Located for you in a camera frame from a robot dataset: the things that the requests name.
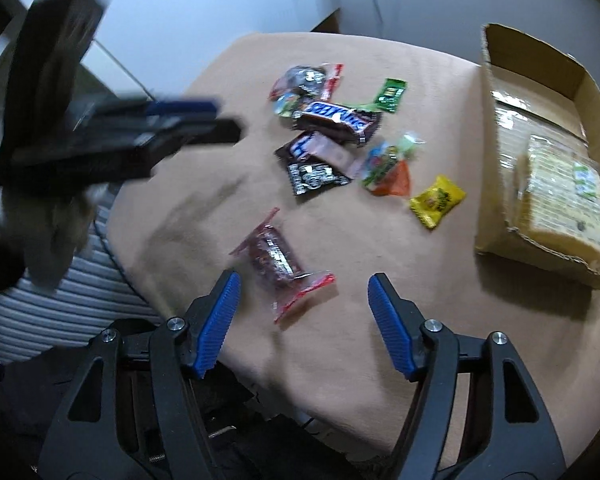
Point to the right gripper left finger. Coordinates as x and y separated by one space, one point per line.
83 441

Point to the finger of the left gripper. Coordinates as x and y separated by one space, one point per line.
181 107
181 132

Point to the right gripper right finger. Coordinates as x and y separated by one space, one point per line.
508 432

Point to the clear red nut packet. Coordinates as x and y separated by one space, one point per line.
302 84

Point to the brown pink chocolate bar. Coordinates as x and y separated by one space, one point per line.
312 144

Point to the red dried fruit packet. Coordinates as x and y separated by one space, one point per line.
278 267

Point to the Snickers bar blue label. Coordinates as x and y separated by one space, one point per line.
345 125

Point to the yellow candy packet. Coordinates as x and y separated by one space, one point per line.
436 201

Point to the orange green jelly packet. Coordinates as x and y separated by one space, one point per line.
386 171

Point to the green gum packet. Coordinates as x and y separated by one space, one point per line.
390 94

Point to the large cracker packet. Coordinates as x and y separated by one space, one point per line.
557 199

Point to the brown cardboard box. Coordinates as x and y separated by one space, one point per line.
529 87

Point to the black white candy packet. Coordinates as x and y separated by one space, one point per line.
311 177

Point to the left white gloved hand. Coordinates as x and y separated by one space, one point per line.
46 233

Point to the beige table cloth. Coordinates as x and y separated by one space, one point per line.
174 234

